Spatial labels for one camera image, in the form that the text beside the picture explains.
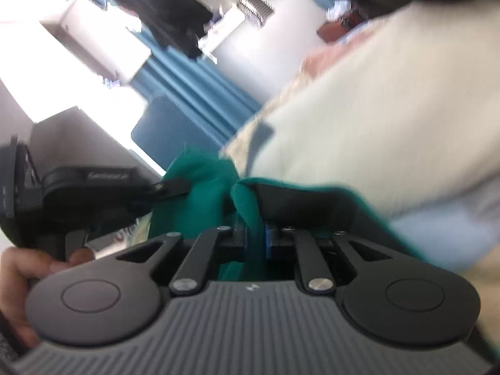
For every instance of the cream blanket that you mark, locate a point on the cream blanket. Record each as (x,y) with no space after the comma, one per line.
(390,117)

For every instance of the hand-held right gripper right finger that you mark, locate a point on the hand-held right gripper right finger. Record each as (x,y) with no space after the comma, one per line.
(270,242)

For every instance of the grey white wardrobe cabinet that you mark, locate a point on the grey white wardrobe cabinet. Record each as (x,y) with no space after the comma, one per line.
(86,35)

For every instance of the blue curtain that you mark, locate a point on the blue curtain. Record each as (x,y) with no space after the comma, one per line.
(195,86)

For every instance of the red suitcase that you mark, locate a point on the red suitcase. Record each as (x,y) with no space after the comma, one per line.
(336,29)

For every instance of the person's left hand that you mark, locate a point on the person's left hand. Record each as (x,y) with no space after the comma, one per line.
(17,281)

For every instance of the white plastic bag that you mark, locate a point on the white plastic bag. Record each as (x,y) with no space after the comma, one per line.
(338,9)

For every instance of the pastel patchwork quilt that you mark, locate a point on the pastel patchwork quilt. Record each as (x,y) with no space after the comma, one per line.
(441,234)

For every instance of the striped hanging garment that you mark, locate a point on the striped hanging garment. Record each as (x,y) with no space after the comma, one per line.
(254,7)

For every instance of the blue covered chair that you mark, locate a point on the blue covered chair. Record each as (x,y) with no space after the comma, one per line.
(172,132)

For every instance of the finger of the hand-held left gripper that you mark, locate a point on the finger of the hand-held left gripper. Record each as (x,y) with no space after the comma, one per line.
(174,188)

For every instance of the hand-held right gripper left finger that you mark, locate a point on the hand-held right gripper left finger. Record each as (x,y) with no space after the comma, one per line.
(234,244)

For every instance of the green fleece sweater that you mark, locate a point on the green fleece sweater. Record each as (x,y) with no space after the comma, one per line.
(203,211)

